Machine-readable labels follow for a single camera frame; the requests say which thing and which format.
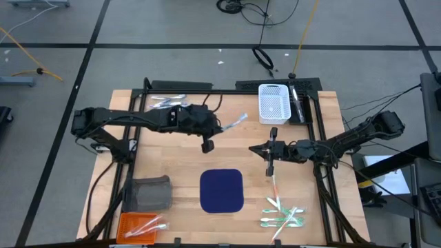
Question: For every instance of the black perforated panel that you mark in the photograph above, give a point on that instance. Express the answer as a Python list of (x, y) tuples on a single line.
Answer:
[(248, 84)]

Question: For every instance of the black plastic basket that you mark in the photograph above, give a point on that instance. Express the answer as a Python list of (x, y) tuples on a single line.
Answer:
[(308, 110)]

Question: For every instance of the dark blue square mat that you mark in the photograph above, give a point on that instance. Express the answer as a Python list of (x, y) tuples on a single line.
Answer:
[(221, 191)]

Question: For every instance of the white paper sheet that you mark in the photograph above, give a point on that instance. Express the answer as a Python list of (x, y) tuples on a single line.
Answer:
[(392, 182)]

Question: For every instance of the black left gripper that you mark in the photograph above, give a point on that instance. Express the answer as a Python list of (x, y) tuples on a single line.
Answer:
[(203, 120)]

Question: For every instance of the grey metal floor foot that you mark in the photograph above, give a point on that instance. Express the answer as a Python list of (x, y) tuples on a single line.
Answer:
[(38, 3), (17, 81)]

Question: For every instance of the orange plastic basket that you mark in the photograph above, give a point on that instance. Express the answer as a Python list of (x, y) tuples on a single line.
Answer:
[(132, 220)]

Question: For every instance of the black aluminium table frame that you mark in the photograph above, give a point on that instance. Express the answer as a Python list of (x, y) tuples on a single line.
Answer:
[(234, 92)]

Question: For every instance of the purple toothbrush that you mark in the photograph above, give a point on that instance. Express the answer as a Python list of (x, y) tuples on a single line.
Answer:
[(155, 106), (297, 103), (165, 97)]

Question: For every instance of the black diagonal beam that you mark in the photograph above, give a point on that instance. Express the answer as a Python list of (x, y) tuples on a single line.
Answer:
[(396, 162)]

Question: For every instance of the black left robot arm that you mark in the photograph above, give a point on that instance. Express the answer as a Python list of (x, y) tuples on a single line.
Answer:
[(131, 118)]

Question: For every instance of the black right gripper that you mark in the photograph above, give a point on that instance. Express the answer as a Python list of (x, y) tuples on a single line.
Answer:
[(293, 151)]

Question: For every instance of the black keyboard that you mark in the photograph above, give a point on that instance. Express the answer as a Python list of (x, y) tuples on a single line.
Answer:
[(432, 198)]

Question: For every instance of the grey plastic basket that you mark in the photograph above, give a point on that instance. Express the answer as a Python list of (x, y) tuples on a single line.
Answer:
[(148, 194)]

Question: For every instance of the black bracket clip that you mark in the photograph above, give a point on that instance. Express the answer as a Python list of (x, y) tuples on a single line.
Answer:
[(177, 242), (277, 243)]

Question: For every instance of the blue toothbrush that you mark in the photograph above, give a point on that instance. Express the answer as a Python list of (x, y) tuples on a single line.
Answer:
[(237, 120), (169, 102), (179, 106)]

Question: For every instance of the grey desk top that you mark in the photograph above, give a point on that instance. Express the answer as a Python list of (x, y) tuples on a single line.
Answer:
[(432, 113)]

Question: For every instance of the black flat panel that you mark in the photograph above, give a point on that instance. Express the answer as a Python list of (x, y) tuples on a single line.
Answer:
[(182, 85)]

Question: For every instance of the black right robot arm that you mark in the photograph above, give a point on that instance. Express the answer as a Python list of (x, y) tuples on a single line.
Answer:
[(358, 134)]

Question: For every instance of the green toothbrush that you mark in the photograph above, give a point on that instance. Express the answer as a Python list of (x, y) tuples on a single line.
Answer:
[(268, 211), (267, 219), (267, 225), (272, 200)]

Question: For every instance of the white plastic basket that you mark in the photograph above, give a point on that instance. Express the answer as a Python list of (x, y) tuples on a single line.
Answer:
[(274, 106)]

